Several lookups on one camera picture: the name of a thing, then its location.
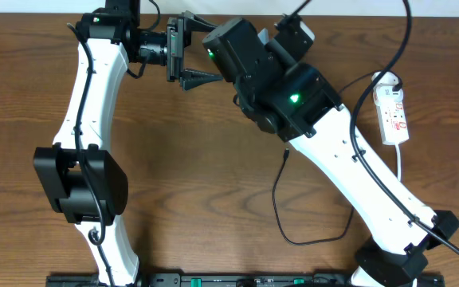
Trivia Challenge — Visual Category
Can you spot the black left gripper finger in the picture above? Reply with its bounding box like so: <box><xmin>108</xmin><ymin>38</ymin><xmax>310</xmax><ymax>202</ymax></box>
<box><xmin>181</xmin><ymin>10</ymin><xmax>218</xmax><ymax>33</ymax></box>
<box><xmin>179</xmin><ymin>69</ymin><xmax>223</xmax><ymax>91</ymax></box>

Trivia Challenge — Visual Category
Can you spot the black USB charger cable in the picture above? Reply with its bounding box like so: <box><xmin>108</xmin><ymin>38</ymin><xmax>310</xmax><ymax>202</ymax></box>
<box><xmin>272</xmin><ymin>69</ymin><xmax>403</xmax><ymax>246</ymax></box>

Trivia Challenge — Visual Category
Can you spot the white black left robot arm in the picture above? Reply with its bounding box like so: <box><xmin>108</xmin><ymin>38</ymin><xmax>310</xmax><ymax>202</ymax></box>
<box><xmin>33</xmin><ymin>0</ymin><xmax>219</xmax><ymax>286</ymax></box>

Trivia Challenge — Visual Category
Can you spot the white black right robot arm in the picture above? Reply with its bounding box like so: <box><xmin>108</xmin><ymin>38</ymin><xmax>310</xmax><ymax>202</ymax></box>
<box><xmin>202</xmin><ymin>18</ymin><xmax>459</xmax><ymax>286</ymax></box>

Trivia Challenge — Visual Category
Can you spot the white USB charger plug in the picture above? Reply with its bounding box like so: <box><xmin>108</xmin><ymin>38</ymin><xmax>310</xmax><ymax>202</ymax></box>
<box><xmin>373</xmin><ymin>71</ymin><xmax>403</xmax><ymax>92</ymax></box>

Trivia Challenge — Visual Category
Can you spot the white power strip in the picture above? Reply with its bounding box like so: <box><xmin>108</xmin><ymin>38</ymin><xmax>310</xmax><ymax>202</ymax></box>
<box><xmin>373</xmin><ymin>86</ymin><xmax>410</xmax><ymax>146</ymax></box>

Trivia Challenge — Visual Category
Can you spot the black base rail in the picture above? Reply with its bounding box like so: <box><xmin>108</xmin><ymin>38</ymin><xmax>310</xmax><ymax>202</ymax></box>
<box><xmin>45</xmin><ymin>273</ymin><xmax>445</xmax><ymax>287</ymax></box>

